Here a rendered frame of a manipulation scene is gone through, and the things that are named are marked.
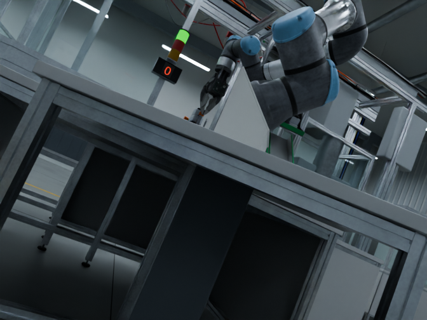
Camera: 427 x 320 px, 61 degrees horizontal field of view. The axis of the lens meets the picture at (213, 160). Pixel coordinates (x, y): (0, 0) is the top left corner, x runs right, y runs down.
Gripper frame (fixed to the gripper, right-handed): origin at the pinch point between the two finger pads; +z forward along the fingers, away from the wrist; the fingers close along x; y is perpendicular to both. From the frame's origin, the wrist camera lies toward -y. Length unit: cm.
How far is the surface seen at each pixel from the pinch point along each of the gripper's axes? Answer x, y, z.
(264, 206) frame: 34.7, 17.6, 26.5
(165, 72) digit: -19.6, -15.4, -12.0
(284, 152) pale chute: 47.6, -6.6, -3.1
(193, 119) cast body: -1.9, -3.2, 3.9
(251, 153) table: -10, 83, 23
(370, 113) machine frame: 173, -108, -99
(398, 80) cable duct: 143, -58, -106
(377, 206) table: 12, 94, 23
